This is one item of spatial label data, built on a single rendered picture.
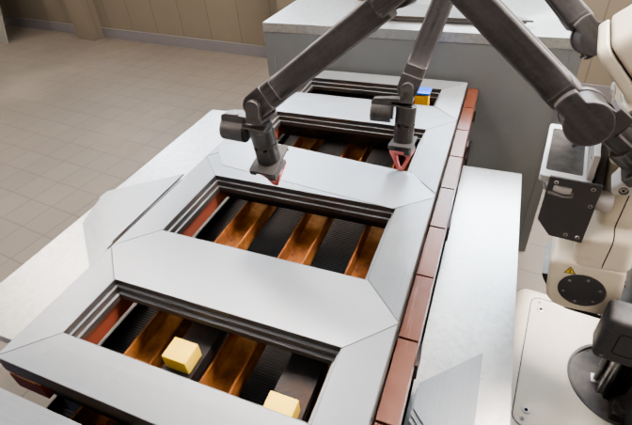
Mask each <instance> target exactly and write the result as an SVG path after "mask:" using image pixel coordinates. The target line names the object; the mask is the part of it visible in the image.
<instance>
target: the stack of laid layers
mask: <svg viewBox="0 0 632 425"><path fill-rule="evenodd" d="M312 89H320V90H329V91H338V92H347V93H356V94H366V95H375V96H399V95H398V93H397V86H394V85H383V84H373V83H363V82H353V81H342V80H332V79H323V78H314V79H312V80H311V81H310V82H308V83H307V84H306V85H305V86H303V87H302V88H300V89H299V90H298V92H304V93H310V91H311V90H312ZM466 89H467V86H466ZM465 97H466V92H465V96H464V98H463V102H462V105H461V108H460V112H459V115H458V119H457V121H456V125H455V128H454V132H453V135H452V138H451V142H450V147H449V150H448V154H447V157H446V161H445V164H444V167H443V170H442V173H441V177H440V180H439V184H438V186H437V190H436V193H434V192H433V191H432V190H430V189H429V188H428V187H427V186H426V185H425V184H424V183H423V184H424V185H425V186H426V187H427V189H428V190H429V191H430V192H431V193H432V194H433V195H434V196H435V197H434V202H433V206H432V209H431V212H430V215H429V219H428V222H427V226H426V229H425V232H424V235H423V238H422V242H421V245H420V249H419V254H418V257H417V261H416V264H415V267H414V271H413V274H412V277H411V280H410V284H409V287H408V291H407V294H406V296H405V300H404V303H403V309H402V313H401V316H400V319H399V321H398V326H397V329H396V332H395V336H394V339H393V342H392V345H391V349H390V352H389V356H388V359H387V364H386V367H385V371H384V374H383V378H382V381H381V385H380V387H379V390H378V394H377V397H376V401H375V404H374V407H373V410H372V414H371V420H370V423H369V425H372V423H373V420H374V417H375V413H376V410H377V406H378V402H379V400H380V396H381V393H382V389H383V386H384V382H385V380H386V376H387V370H388V367H389V363H390V360H391V357H392V354H393V350H394V347H395V343H396V339H397V337H398V333H399V330H400V326H401V323H402V319H403V314H404V311H405V307H406V304H407V300H408V297H409V293H410V291H411V287H412V284H413V280H414V276H415V273H416V270H417V267H418V263H419V257H420V254H421V250H422V247H423V244H424V241H425V237H426V234H427V230H428V227H429V224H430V221H431V217H432V214H433V210H434V206H435V201H436V198H437V194H438V191H439V187H440V184H441V181H442V178H443V174H444V171H445V167H446V164H447V161H448V158H449V154H450V148H451V144H452V141H453V138H454V135H455V131H456V128H457V124H458V121H459V117H460V115H461V111H462V108H463V104H464V101H465ZM270 120H271V121H272V122H273V126H274V130H276V129H277V128H278V127H279V126H280V125H289V126H295V127H303V128H310V129H317V130H324V131H331V132H338V133H346V134H359V135H366V136H373V137H380V138H386V139H392V138H393V135H394V126H392V125H385V124H377V123H369V122H362V121H354V120H347V119H339V118H324V117H316V116H309V115H301V114H294V113H286V112H278V111H277V112H276V115H275V116H273V117H272V118H270ZM425 131H426V130H423V129H416V128H415V131H414V136H417V137H418V141H416V142H415V143H419V144H418V147H417V149H416V152H415V154H414V157H413V159H412V162H411V164H410V166H409V169H408V171H406V172H410V169H411V166H412V164H413V162H414V160H415V157H416V155H417V152H418V149H419V145H420V143H421V140H422V138H423V136H424V133H425ZM207 158H208V161H209V163H210V165H211V167H212V169H213V173H214V175H215V176H214V177H213V178H212V179H211V181H210V182H209V183H208V184H207V185H206V186H205V187H204V188H203V189H202V190H201V191H200V192H199V193H198V194H197V195H196V196H195V197H194V198H193V199H192V200H191V201H190V202H189V203H188V204H187V205H186V206H185V207H184V208H183V209H182V211H181V212H180V213H179V214H178V215H177V216H176V217H175V218H174V219H173V220H172V221H171V222H170V223H169V224H168V225H167V226H166V227H165V228H164V229H162V230H165V231H169V232H173V233H178V234H182V232H183V231H184V230H185V229H186V228H187V227H188V226H189V225H190V224H191V223H192V222H193V220H194V219H195V218H196V217H197V216H198V215H199V214H200V213H201V212H202V210H203V209H204V208H205V207H206V206H207V205H208V204H209V203H210V202H211V201H212V200H213V198H214V197H215V196H216V195H217V194H218V193H219V192H220V191H222V192H227V193H233V194H237V195H242V196H247V197H255V198H260V199H265V200H270V201H274V202H279V203H284V204H289V205H293V206H298V207H303V208H308V209H312V210H317V211H322V212H327V213H335V214H340V215H345V216H351V217H355V218H360V219H365V220H370V221H374V222H379V223H384V224H387V225H386V228H385V230H384V233H383V235H382V238H381V240H380V243H379V245H378V247H377V250H376V252H375V255H374V257H373V260H372V262H371V266H370V269H369V271H368V273H367V275H366V278H365V279H366V280H368V278H369V275H370V273H371V268H372V266H373V264H374V262H375V259H376V257H377V254H378V251H379V249H380V246H381V244H382V242H383V240H384V237H385V234H386V232H387V228H388V225H389V223H390V220H391V217H392V215H393V213H394V211H395V209H397V208H394V209H390V208H387V207H383V206H379V205H375V204H371V203H368V202H364V201H360V200H356V199H353V198H349V197H343V196H339V195H335V194H331V193H327V192H324V191H321V190H317V189H313V188H309V187H306V186H302V185H298V184H294V183H290V182H287V181H279V184H278V185H273V184H272V183H271V182H269V181H268V180H267V179H266V178H265V177H263V176H262V175H258V174H257V175H251V174H250V172H247V171H243V170H240V169H236V168H233V167H229V166H225V165H222V163H221V160H220V156H219V152H217V153H215V154H211V155H208V156H207ZM121 299H125V300H128V301H131V302H134V303H138V304H140V305H143V306H146V307H151V308H154V309H158V310H161V311H163V312H166V313H169V314H172V315H175V316H178V317H182V318H184V319H187V320H190V321H193V322H196V323H202V324H205V325H208V326H210V327H213V328H216V329H219V330H223V331H226V332H229V333H231V334H234V335H237V336H240V337H244V338H249V339H252V340H255V341H257V342H260V343H263V344H267V345H270V346H273V347H276V348H278V349H281V350H284V351H288V352H291V353H294V354H299V355H302V356H304V357H308V358H311V359H314V360H317V361H320V362H323V363H325V364H328V365H331V367H330V369H329V372H328V373H327V376H326V378H325V381H324V385H323V387H322V390H321V392H320V395H319V397H318V400H317V402H316V404H315V407H314V409H313V412H312V414H311V417H310V419H309V422H308V424H311V423H312V420H313V419H314V416H315V414H316V411H317V409H318V406H319V403H320V401H321V398H322V396H323V394H324V390H325V387H326V385H327V382H328V380H329V377H330V375H331V372H332V369H333V368H334V365H335V363H336V360H337V358H338V355H339V352H340V349H341V347H337V346H334V345H331V344H328V343H324V342H321V341H319V340H315V339H312V338H306V337H303V336H300V335H297V334H294V333H291V332H288V331H284V330H281V329H278V328H274V327H272V326H269V325H265V324H262V323H257V322H253V321H250V320H248V319H244V318H241V317H238V316H234V315H231V314H228V313H225V312H222V311H219V310H216V309H212V308H209V307H204V306H201V305H198V304H194V303H191V302H188V301H185V300H182V299H179V298H176V297H172V296H169V295H166V294H162V293H160V292H157V291H151V290H148V289H145V288H141V287H138V286H136V285H132V284H129V283H126V282H122V281H119V280H116V279H114V281H113V282H112V283H111V284H110V285H109V286H108V287H107V288H106V289H105V290H104V291H103V292H102V293H101V294H100V295H99V296H98V297H97V298H96V299H95V300H94V302H93V303H92V304H91V305H90V306H89V307H88V308H87V309H86V310H85V311H84V312H83V313H82V314H81V315H80V316H79V317H78V318H77V319H76V320H75V321H74V322H73V323H72V324H71V325H70V326H69V327H68V328H67V329H66V330H65V332H63V333H65V334H68V335H71V336H74V337H76V338H80V339H82V340H85V338H86V337H87V336H88V335H89V334H90V333H91V332H92V331H93V330H94V329H95V327H96V326H97V325H98V324H99V323H100V322H101V321H102V320H103V319H104V317H105V316H106V315H107V314H108V313H109V312H110V311H111V310H112V309H113V308H114V307H115V305H116V304H117V303H118V302H119V301H120V300H121ZM0 363H1V365H2V366H3V367H4V368H5V369H6V370H8V371H10V372H13V373H15V374H17V375H20V376H22V377H23V378H26V379H28V380H30V381H32V382H35V383H37V384H39V385H42V386H45V387H48V388H50V389H52V390H53V391H56V392H58V393H60V394H63V395H65V396H67V397H70V398H72V399H74V400H77V401H79V402H81V403H84V404H86V405H88V406H91V407H93V408H95V409H98V410H100V411H102V412H104V413H106V414H108V415H110V416H113V417H116V418H119V419H121V420H123V421H126V422H128V423H130V424H132V425H155V424H152V423H150V422H148V421H146V420H144V419H141V418H139V417H135V416H133V415H131V414H128V413H126V412H124V411H121V410H119V409H118V408H115V407H113V406H111V405H108V404H106V403H103V402H101V401H97V400H95V399H93V398H90V397H89V396H87V395H84V394H82V393H80V392H77V391H75V390H73V389H70V388H68V387H65V386H63V385H60V384H58V383H56V382H53V381H51V380H49V379H46V378H44V377H42V376H39V375H37V374H35V373H33V372H31V371H28V370H25V369H22V368H20V367H18V366H15V365H13V364H11V363H8V362H7V361H5V360H2V359H0Z"/></svg>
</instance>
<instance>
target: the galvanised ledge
mask: <svg viewBox="0 0 632 425"><path fill-rule="evenodd" d="M521 181H522V174H518V173H512V172H505V171H499V170H493V169H486V168H479V167H473V166H466V165H464V166H463V170H462V174H461V179H460V182H459V186H458V191H457V195H456V199H455V203H454V207H453V212H452V216H451V222H450V233H449V237H448V241H446V243H445V248H444V252H443V256H442V260H441V264H440V269H439V273H438V277H437V281H436V285H435V289H434V297H433V301H432V305H431V309H430V313H429V318H428V322H427V326H426V330H425V334H424V339H423V342H422V349H421V357H420V362H419V370H418V374H417V379H414V384H413V387H412V391H411V396H410V400H409V403H408V408H407V412H406V416H405V421H404V424H403V425H408V421H409V418H410V413H411V409H412V404H413V399H414V396H415V394H416V389H417V388H418V387H419V383H420V382H422V381H424V380H427V379H429V378H431V377H433V376H435V375H437V374H438V373H440V372H443V371H445V370H448V369H450V368H452V367H454V366H456V365H459V364H461V363H463V362H465V361H467V360H468V359H470V358H472V357H475V356H477V355H479V354H482V353H483V354H482V369H481V378H480V385H479V394H478V401H477V410H476V417H475V425H510V423H511V402H512V382H513V362H514V322H515V302H516V281H517V262H518V242H519V221H520V201H521Z"/></svg>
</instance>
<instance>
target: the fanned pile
mask: <svg viewBox="0 0 632 425"><path fill-rule="evenodd" d="M482 354H483V353H482ZM482 354H479V355H477V356H475V357H472V358H470V359H468V360H467V361H465V362H463V363H461V364H459V365H456V366H454V367H452V368H450V369H448V370H445V371H443V372H440V373H438V374H437V375H435V376H433V377H431V378H429V379H427V380H424V381H422V382H420V383H419V387H418V388H417V389H416V394H415V396H414V399H413V404H412V409H411V413H410V418H409V421H408V425H475V417H476V410H477V401H478V394H479V385H480V378H481V369H482Z"/></svg>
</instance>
